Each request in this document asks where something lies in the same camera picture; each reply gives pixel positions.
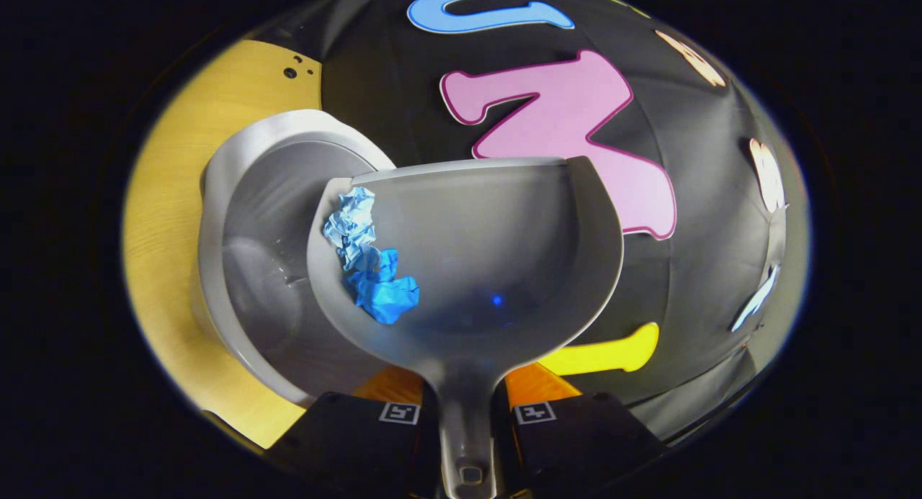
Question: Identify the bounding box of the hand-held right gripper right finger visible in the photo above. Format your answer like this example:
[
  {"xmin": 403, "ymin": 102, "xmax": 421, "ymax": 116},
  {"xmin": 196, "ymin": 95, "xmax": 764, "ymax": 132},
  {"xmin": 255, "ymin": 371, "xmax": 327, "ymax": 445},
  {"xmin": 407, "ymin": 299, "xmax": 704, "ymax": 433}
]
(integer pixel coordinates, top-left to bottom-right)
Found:
[{"xmin": 496, "ymin": 362, "xmax": 667, "ymax": 499}]

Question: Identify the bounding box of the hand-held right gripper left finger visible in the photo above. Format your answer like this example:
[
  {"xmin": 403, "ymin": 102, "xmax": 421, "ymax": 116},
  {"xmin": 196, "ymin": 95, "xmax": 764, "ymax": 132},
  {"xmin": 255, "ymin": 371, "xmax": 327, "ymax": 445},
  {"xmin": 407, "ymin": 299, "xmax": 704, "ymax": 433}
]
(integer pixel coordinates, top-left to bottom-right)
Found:
[{"xmin": 270, "ymin": 366, "xmax": 439, "ymax": 499}]

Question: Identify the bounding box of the dark blue paper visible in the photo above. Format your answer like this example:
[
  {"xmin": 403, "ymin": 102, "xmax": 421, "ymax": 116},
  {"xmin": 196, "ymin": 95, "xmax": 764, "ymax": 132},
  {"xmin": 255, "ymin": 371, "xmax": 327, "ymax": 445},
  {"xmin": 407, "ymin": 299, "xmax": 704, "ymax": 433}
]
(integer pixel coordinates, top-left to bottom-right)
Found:
[{"xmin": 344, "ymin": 249, "xmax": 421, "ymax": 325}]

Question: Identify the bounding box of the grey plastic dustpan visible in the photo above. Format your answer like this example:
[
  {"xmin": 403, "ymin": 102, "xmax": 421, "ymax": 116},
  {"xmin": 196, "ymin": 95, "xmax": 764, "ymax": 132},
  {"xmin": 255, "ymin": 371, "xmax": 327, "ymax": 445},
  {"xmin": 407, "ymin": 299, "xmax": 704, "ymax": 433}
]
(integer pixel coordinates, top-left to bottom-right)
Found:
[{"xmin": 306, "ymin": 156, "xmax": 625, "ymax": 499}]

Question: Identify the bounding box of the light blue paper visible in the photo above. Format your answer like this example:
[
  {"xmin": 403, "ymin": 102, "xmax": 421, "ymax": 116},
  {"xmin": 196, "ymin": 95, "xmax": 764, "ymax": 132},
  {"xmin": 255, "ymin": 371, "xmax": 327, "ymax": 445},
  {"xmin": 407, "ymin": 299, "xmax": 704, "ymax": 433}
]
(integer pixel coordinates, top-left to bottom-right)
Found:
[{"xmin": 322, "ymin": 187, "xmax": 380, "ymax": 271}]

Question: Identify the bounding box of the grey plastic garbage bin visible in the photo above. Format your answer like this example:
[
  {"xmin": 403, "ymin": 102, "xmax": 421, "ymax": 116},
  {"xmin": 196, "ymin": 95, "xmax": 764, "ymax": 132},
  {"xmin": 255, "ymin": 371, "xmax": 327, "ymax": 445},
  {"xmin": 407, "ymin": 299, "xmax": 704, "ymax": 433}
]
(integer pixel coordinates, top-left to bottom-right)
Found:
[{"xmin": 197, "ymin": 109, "xmax": 404, "ymax": 408}]

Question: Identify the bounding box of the black backdrop cloth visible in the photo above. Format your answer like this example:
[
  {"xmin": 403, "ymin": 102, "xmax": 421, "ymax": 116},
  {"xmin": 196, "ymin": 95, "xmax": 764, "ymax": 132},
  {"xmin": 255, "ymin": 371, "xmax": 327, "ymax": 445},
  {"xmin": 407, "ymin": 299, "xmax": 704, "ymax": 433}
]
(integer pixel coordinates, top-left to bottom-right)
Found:
[{"xmin": 252, "ymin": 0, "xmax": 811, "ymax": 442}]

